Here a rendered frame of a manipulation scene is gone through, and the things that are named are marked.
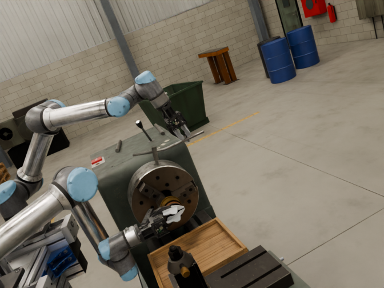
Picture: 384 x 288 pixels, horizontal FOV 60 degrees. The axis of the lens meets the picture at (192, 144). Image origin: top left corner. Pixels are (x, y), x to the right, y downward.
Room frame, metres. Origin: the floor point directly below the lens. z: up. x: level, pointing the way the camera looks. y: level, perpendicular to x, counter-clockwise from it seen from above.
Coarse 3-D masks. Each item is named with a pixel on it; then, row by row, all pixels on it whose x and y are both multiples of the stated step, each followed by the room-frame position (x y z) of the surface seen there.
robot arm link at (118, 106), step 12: (120, 96) 1.31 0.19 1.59; (36, 108) 1.44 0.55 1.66; (48, 108) 1.41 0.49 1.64; (60, 108) 1.38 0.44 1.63; (72, 108) 1.35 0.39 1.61; (84, 108) 1.33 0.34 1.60; (96, 108) 1.31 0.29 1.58; (108, 108) 1.28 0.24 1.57; (120, 108) 1.26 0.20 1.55; (36, 120) 1.37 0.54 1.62; (48, 120) 1.36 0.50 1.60; (60, 120) 1.35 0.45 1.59; (72, 120) 1.34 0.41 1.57; (84, 120) 1.34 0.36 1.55; (36, 132) 1.41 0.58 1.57
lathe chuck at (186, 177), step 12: (144, 168) 1.45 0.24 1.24; (156, 168) 1.39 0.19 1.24; (168, 168) 1.40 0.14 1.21; (180, 168) 1.41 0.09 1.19; (144, 180) 1.37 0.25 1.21; (156, 180) 1.38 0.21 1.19; (168, 180) 1.40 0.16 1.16; (180, 180) 1.41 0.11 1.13; (132, 192) 1.37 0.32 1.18; (132, 204) 1.35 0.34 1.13; (144, 204) 1.36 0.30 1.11; (156, 204) 1.37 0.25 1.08; (192, 204) 1.41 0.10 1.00; (144, 216) 1.36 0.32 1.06
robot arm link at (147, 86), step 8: (144, 72) 1.42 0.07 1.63; (136, 80) 1.40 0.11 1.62; (144, 80) 1.38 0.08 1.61; (152, 80) 1.39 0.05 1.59; (136, 88) 1.40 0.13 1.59; (144, 88) 1.39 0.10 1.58; (152, 88) 1.38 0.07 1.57; (160, 88) 1.40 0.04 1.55; (144, 96) 1.40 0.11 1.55; (152, 96) 1.39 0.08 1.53
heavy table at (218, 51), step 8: (224, 48) 9.63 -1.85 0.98; (200, 56) 10.96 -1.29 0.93; (208, 56) 10.23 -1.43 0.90; (216, 56) 9.74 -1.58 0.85; (224, 56) 9.70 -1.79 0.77; (216, 64) 10.51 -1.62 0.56; (224, 64) 9.66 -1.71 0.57; (216, 72) 10.42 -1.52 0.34; (224, 72) 9.64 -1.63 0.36; (232, 72) 9.69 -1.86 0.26; (216, 80) 10.40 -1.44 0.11; (224, 80) 9.76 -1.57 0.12; (232, 80) 9.71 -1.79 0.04
